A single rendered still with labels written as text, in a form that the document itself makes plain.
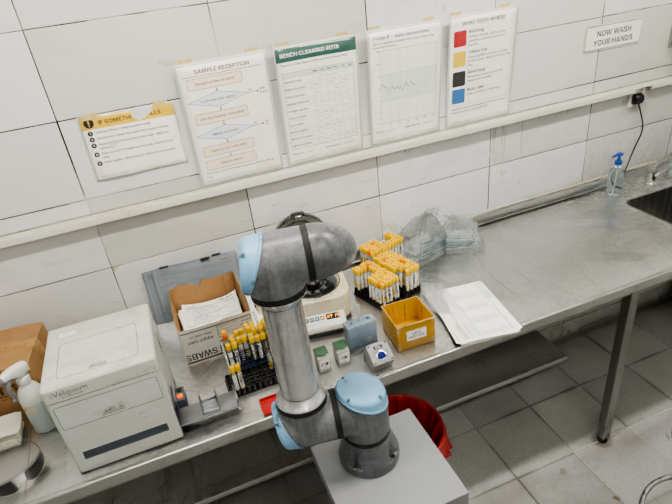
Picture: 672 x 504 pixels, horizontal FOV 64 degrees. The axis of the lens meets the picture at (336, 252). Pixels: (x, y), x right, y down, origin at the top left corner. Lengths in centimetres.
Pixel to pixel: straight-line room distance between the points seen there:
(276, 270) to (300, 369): 25
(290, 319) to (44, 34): 113
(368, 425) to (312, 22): 128
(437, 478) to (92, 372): 88
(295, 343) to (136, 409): 58
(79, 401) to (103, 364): 10
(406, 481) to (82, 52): 148
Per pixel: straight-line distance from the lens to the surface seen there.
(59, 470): 174
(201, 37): 184
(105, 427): 159
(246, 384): 170
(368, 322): 173
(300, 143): 197
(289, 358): 114
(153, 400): 155
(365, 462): 136
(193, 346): 182
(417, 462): 141
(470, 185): 239
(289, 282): 104
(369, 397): 125
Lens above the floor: 203
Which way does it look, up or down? 30 degrees down
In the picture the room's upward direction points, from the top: 7 degrees counter-clockwise
